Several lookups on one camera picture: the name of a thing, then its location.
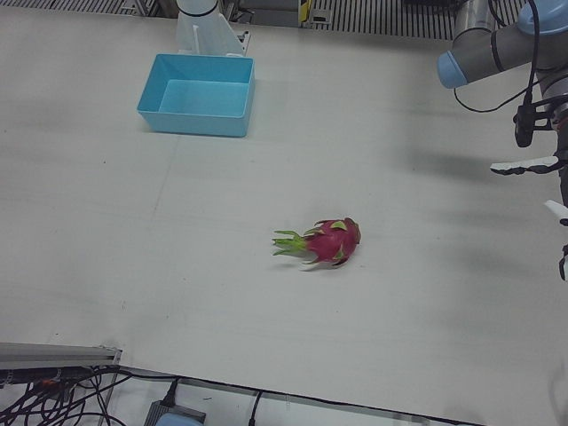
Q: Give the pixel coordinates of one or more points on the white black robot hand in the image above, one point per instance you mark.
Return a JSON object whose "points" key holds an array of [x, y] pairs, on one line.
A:
{"points": [[515, 168]]}

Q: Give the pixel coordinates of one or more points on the pink green dragon fruit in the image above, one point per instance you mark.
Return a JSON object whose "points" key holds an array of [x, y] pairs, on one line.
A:
{"points": [[330, 242]]}

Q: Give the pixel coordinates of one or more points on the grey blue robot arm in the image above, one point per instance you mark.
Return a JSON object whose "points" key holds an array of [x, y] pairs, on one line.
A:
{"points": [[479, 44]]}

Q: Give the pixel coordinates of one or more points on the grey finned background panel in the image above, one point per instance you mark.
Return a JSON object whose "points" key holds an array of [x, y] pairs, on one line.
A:
{"points": [[381, 18]]}

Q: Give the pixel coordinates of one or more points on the light blue plastic bin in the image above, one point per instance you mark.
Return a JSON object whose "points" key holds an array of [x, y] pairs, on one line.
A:
{"points": [[199, 124]]}

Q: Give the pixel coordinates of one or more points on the grey metal adapter box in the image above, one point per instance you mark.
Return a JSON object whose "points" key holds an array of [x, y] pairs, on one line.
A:
{"points": [[155, 412]]}

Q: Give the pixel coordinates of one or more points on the black power strip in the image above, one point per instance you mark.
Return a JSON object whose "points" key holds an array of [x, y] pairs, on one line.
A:
{"points": [[44, 377]]}

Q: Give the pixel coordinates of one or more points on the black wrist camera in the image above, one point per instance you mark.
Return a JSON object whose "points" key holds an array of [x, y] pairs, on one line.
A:
{"points": [[523, 128]]}

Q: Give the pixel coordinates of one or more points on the yellow black striped post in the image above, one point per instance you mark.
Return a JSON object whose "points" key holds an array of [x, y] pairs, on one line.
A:
{"points": [[304, 10]]}

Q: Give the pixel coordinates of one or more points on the white pedestal mount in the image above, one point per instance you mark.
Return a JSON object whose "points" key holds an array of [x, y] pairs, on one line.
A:
{"points": [[204, 31]]}

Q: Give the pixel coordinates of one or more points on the aluminium frame rail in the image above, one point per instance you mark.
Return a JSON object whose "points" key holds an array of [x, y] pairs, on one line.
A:
{"points": [[53, 352]]}

